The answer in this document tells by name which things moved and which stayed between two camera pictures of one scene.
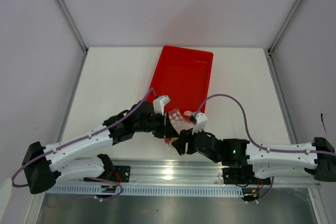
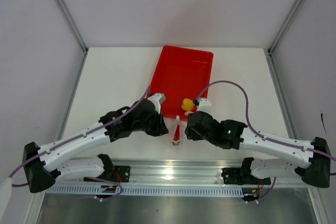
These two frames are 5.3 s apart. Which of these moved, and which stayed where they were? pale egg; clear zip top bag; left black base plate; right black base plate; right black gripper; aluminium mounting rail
Moved: right black gripper; clear zip top bag
Stayed: aluminium mounting rail; left black base plate; right black base plate; pale egg
